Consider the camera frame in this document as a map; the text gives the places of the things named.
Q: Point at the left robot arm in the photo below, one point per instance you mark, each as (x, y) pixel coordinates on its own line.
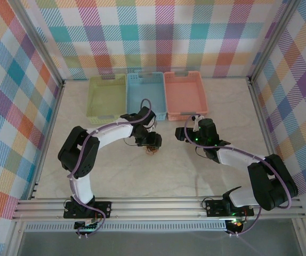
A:
(107, 132)

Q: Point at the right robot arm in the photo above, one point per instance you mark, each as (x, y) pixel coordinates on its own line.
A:
(238, 157)

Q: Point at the pink perforated plastic basket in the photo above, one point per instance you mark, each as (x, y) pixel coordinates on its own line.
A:
(185, 93)

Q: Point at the blue perforated plastic basket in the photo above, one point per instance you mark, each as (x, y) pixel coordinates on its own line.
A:
(145, 88)

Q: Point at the green perforated plastic basket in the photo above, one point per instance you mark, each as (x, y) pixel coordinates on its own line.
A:
(105, 96)

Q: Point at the small lit circuit board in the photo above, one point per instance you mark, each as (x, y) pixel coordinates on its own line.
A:
(87, 226)
(235, 223)

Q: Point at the aluminium side rail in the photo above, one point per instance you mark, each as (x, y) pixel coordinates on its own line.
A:
(47, 138)
(262, 117)

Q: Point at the aluminium mounting rail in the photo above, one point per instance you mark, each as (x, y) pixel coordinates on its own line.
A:
(155, 208)

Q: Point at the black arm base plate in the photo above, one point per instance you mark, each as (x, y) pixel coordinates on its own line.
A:
(214, 208)
(105, 209)

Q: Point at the aluminium frame post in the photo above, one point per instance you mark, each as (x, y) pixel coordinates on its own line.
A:
(274, 40)
(38, 40)

